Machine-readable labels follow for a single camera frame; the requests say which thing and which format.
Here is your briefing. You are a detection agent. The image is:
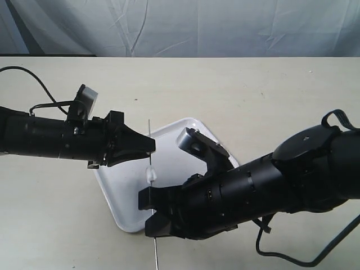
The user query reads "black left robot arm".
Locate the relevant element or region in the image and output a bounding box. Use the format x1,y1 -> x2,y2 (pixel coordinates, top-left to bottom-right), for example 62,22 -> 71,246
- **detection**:
1,107 -> 156,169

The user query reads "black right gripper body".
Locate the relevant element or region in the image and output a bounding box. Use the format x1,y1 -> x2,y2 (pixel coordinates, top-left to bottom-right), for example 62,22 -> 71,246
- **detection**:
168,173 -> 239,240

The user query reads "white plastic tray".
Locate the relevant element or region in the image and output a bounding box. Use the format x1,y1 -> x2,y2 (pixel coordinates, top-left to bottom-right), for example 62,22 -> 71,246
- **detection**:
93,117 -> 241,233

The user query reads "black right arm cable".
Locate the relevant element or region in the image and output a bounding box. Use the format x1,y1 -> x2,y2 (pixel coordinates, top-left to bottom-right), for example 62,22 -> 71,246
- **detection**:
254,213 -> 360,267

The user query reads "thin metal skewer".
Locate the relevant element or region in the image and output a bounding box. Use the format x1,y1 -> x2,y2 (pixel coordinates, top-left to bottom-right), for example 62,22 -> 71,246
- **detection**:
148,119 -> 159,270

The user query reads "black flat ribbon strap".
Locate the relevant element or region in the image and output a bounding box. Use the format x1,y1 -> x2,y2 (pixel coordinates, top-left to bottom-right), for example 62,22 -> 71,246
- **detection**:
321,109 -> 358,131

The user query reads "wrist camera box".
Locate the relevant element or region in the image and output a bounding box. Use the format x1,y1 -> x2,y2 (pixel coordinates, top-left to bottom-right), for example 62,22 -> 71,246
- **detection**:
67,84 -> 98,121
176,127 -> 234,176

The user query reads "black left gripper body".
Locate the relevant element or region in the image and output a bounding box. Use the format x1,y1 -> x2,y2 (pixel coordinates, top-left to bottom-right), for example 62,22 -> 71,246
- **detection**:
63,111 -> 125,168

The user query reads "grey fabric backdrop curtain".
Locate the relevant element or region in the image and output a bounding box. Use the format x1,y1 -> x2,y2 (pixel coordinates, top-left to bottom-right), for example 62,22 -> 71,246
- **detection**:
1,1 -> 359,57

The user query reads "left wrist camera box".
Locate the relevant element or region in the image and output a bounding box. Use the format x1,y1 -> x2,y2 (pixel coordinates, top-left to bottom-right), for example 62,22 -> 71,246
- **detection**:
67,84 -> 98,121

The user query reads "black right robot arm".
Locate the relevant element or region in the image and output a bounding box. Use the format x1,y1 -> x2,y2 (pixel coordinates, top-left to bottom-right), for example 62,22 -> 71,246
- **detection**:
138,125 -> 359,240

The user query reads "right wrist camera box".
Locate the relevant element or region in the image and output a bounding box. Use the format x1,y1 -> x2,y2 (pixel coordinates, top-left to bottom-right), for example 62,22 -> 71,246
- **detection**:
176,127 -> 234,176

